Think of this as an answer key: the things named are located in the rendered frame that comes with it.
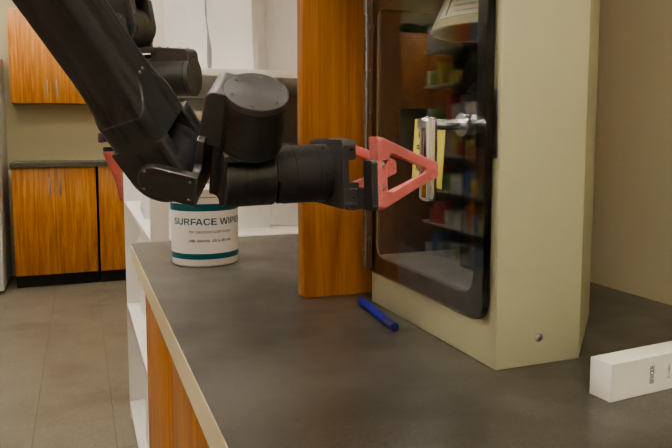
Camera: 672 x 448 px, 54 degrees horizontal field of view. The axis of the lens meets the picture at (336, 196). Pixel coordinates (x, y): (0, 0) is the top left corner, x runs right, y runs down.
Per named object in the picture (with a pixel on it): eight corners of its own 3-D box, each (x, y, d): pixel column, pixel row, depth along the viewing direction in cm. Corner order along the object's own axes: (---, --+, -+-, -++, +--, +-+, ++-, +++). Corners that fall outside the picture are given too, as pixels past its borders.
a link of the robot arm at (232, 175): (204, 180, 66) (213, 220, 62) (208, 125, 62) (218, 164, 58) (271, 177, 68) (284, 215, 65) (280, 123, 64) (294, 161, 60)
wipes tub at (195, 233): (231, 253, 140) (230, 182, 138) (245, 264, 128) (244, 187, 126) (167, 257, 135) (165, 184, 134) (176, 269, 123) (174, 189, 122)
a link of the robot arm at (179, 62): (130, 16, 101) (101, 13, 93) (202, 13, 99) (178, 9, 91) (138, 95, 104) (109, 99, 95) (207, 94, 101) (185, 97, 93)
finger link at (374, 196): (414, 135, 69) (329, 137, 66) (448, 134, 63) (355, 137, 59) (415, 200, 70) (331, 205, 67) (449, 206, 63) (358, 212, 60)
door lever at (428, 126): (468, 200, 72) (456, 198, 74) (470, 112, 71) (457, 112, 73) (424, 202, 70) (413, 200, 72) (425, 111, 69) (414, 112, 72)
